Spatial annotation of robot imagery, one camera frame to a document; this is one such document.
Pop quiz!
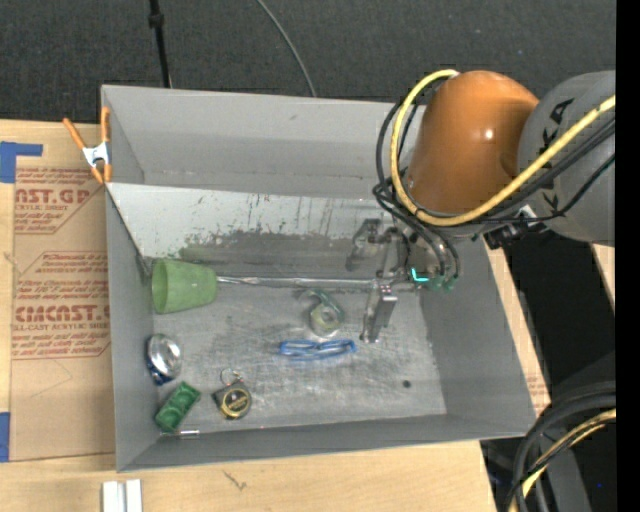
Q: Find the dark green flat block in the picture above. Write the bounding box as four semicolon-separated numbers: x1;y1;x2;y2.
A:
153;380;202;434

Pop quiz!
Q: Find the black and yellow tape measure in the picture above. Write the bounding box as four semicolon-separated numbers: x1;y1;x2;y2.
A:
211;368;253;420

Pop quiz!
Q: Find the brown cardboard board, red print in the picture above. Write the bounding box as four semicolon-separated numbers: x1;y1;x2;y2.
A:
0;118;554;464

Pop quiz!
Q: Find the black cylinder on white bracket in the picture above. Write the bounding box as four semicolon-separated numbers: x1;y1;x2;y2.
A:
482;207;539;250

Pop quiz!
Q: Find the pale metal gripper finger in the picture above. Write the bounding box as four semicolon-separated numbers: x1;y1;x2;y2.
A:
345;218;383;272
360;282;400;345

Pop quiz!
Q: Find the crushed silver and blue can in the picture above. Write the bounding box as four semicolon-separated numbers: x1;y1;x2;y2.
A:
145;333;184;387

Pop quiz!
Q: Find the grey metal bin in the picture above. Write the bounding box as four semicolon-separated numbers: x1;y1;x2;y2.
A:
99;83;539;474

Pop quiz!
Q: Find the blue glasses frame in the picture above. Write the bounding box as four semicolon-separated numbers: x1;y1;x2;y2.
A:
277;338;358;362

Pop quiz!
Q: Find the clear greenish plastic object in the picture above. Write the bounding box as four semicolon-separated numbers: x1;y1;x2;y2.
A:
298;288;346;337

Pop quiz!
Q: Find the pale green plastic cup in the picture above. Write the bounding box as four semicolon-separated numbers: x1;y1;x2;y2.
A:
151;258;219;315

